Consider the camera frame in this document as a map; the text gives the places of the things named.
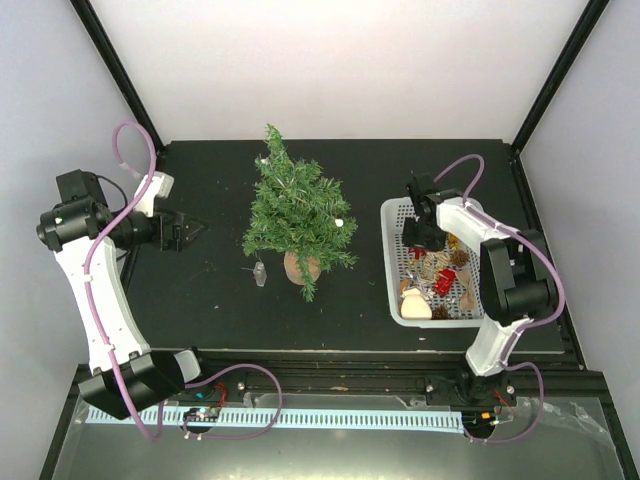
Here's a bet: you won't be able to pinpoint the silver star ornament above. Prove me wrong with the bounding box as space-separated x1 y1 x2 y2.
401 269 433 299

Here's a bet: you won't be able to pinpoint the wooden snowman ornament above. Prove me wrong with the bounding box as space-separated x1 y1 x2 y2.
400 294 432 320

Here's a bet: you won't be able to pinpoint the small green christmas tree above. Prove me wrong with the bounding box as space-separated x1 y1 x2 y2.
242 124 358 302

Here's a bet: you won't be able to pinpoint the white perforated plastic basket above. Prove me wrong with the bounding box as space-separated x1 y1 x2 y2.
380 197 485 329

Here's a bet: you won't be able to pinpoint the red glitter star ornament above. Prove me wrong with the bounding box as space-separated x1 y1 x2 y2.
408 246 427 260

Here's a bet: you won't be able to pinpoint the gold gift box ornament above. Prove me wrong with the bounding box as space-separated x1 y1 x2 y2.
447 233 461 250

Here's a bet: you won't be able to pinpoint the brown tree base pot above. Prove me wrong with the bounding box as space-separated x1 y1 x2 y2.
283 252 321 286

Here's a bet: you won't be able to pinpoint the black corner frame post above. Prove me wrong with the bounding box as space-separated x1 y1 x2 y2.
70 0 164 152

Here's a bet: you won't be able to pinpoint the burlap bow ornament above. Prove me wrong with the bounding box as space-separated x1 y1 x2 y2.
456 269 477 312

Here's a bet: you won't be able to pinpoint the white slotted cable duct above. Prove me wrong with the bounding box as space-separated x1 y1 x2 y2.
84 403 465 434

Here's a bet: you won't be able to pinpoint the right black corner post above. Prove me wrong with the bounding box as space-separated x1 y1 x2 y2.
511 0 610 155

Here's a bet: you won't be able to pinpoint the fairy light string with battery box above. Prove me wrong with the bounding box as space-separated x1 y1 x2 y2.
252 154 346 288

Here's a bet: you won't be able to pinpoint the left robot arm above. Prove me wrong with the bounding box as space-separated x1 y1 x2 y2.
36 170 215 420

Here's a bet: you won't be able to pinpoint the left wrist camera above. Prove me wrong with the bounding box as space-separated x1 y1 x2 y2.
133 172 175 218

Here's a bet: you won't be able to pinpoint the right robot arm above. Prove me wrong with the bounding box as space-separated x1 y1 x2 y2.
402 175 566 403

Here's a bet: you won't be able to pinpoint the brown pine cone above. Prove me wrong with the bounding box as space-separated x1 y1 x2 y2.
431 305 451 321
450 249 470 268

